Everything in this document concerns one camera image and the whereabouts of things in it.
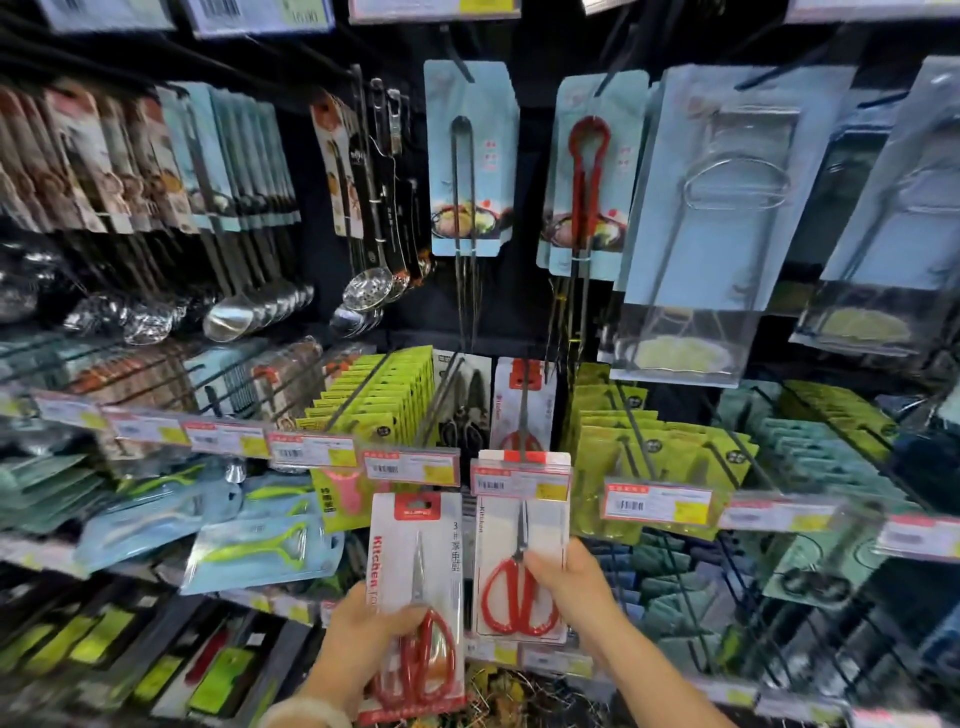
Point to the person's left hand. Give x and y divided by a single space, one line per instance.
352 637

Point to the person's right hand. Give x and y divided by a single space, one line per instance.
589 600

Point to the person's left thumb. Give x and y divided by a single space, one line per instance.
403 621

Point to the person's right thumb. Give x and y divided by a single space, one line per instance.
546 571

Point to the red scissors pack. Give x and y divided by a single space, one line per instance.
536 412
517 585
431 540

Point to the person's right forearm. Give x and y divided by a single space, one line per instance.
664 686

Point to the person's left forearm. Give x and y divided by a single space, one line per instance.
326 690

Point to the pink peeler pack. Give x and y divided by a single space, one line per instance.
341 502

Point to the row of green card packets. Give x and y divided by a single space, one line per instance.
382 405
607 450

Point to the row of red-topped price labels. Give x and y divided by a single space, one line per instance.
409 465

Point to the red scissors pack, white card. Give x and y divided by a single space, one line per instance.
536 412

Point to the green peeler in blue pack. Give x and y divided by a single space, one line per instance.
255 551
150 521

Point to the black scissors pack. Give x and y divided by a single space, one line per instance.
465 405

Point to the row of black yellow-labelled packs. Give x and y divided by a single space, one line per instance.
112 652

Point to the row of teal packets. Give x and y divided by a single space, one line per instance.
817 450

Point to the row of orange-carded tool packs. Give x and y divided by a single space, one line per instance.
187 375

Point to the row of orange-carded steel skimmers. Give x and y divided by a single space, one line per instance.
367 285

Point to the steel dish clip, blue card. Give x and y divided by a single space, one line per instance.
892 247
720 247

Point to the stack of pale teal packets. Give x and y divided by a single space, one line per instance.
45 487

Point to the steel tongs on blue card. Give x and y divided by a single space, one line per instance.
469 97

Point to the row of blue-carded steel spoons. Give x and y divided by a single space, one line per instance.
225 157

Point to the row of beige-carded ladles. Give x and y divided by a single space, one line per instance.
82 150

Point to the white shelf price tag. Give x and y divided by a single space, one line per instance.
259 13
431 7
870 7
105 11

